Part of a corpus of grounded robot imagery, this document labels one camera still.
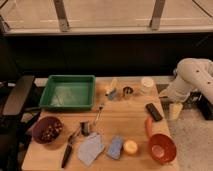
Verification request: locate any bunch of red grapes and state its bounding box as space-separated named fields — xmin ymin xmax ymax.
xmin=41 ymin=122 xmax=62 ymax=141

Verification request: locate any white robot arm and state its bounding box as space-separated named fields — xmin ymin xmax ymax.
xmin=165 ymin=58 xmax=213 ymax=120

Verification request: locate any white paper cup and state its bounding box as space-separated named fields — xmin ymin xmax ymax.
xmin=141 ymin=77 xmax=155 ymax=94

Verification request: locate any small metal cup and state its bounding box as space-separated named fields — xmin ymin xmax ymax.
xmin=123 ymin=86 xmax=134 ymax=99

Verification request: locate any black remote control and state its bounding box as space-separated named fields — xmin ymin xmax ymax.
xmin=146 ymin=103 xmax=163 ymax=121

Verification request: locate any orange carrot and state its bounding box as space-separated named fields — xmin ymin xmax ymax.
xmin=145 ymin=116 xmax=153 ymax=138

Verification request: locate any orange bowl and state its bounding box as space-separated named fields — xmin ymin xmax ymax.
xmin=148 ymin=134 xmax=177 ymax=164

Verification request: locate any yellow round sponge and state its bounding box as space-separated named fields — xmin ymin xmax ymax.
xmin=123 ymin=140 xmax=138 ymax=155

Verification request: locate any blue sponge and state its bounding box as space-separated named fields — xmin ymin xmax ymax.
xmin=107 ymin=136 xmax=123 ymax=160

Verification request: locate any light blue cloth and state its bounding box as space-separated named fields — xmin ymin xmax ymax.
xmin=77 ymin=132 xmax=105 ymax=166

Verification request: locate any black binder clip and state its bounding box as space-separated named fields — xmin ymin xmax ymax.
xmin=80 ymin=121 xmax=90 ymax=136

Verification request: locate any green plastic tray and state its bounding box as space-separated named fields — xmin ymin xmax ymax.
xmin=39 ymin=75 xmax=95 ymax=111

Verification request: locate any black chair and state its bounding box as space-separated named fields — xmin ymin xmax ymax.
xmin=0 ymin=76 xmax=41 ymax=171

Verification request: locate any black handled knife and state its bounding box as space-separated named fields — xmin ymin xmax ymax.
xmin=61 ymin=129 xmax=80 ymax=168

